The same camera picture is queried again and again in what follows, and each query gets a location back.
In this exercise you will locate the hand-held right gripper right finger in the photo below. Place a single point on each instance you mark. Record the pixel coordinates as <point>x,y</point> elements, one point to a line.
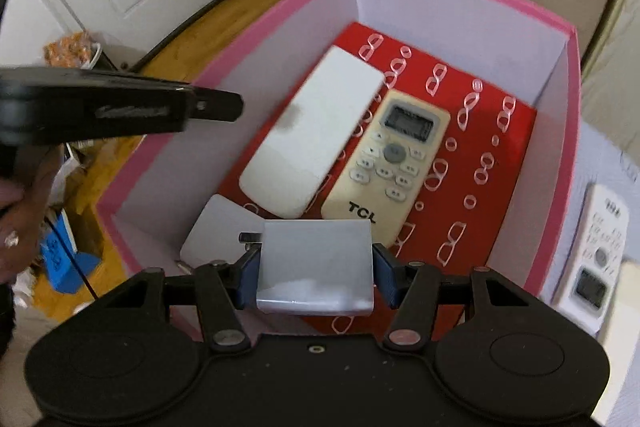
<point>385,278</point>

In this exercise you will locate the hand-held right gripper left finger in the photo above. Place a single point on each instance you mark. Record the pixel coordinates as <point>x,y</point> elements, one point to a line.
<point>247,279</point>

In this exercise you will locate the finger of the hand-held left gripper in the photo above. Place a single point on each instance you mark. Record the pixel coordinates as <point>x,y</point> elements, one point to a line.
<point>215,106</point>

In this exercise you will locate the pink shoe box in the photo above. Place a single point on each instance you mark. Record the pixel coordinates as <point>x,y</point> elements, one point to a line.
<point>200,82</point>

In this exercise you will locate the white power adapter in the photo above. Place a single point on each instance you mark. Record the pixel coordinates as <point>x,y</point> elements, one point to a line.
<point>220,227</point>
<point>320,267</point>

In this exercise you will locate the white thick remote control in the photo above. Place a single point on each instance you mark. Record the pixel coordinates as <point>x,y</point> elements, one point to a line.
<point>310,132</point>

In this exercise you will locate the cream remote control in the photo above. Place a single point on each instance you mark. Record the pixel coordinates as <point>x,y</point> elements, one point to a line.
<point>395,157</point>

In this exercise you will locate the white rounded remote control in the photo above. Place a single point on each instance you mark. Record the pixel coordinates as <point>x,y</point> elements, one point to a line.
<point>597,247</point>

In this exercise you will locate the off-white slim remote control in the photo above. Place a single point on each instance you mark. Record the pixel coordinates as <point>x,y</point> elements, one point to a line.
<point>622,307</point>

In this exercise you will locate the person's left hand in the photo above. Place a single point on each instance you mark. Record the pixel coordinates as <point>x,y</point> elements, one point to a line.
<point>25,227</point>

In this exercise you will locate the orange snack bag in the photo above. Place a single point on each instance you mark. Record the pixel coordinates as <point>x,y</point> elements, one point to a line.
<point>70,49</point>

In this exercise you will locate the blue box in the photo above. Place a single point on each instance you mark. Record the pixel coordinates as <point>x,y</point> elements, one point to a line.
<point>67,257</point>

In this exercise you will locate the red printed paper sheet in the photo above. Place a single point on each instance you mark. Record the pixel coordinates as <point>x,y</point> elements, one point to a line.
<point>480,147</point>

